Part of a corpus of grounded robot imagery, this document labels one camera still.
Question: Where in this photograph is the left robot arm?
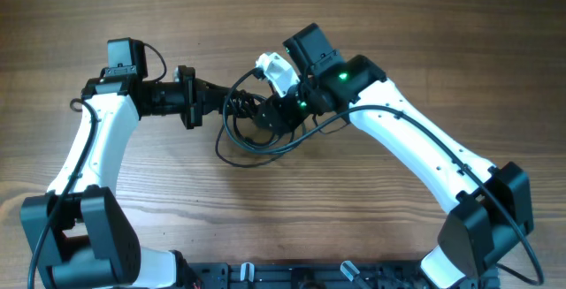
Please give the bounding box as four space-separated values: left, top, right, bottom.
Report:
20 37 229 288

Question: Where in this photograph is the thin black USB cable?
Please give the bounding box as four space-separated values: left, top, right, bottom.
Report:
214 111 310 169

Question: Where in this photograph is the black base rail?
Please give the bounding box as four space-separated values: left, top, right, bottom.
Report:
179 261 436 289

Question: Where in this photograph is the left camera cable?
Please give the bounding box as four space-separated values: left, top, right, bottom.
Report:
27 97 99 289

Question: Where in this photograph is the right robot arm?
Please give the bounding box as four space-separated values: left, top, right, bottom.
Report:
256 24 534 288

